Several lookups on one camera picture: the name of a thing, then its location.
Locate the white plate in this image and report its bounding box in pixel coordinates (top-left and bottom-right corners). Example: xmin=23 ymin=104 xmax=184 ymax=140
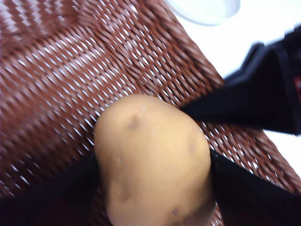
xmin=164 ymin=0 xmax=240 ymax=26

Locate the brown wicker basket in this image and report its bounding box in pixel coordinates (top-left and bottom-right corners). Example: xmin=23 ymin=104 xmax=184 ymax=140
xmin=0 ymin=0 xmax=301 ymax=226

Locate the tan potato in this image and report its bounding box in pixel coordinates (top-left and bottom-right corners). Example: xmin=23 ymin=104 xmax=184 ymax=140
xmin=94 ymin=94 xmax=217 ymax=226

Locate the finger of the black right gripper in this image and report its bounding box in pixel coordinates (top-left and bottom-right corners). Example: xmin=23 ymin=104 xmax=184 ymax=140
xmin=180 ymin=43 xmax=296 ymax=135

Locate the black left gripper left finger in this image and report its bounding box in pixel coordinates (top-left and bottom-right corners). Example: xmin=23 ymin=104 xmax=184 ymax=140
xmin=0 ymin=154 xmax=102 ymax=226

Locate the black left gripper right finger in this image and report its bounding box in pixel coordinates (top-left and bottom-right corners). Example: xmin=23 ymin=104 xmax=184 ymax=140
xmin=210 ymin=149 xmax=301 ymax=226

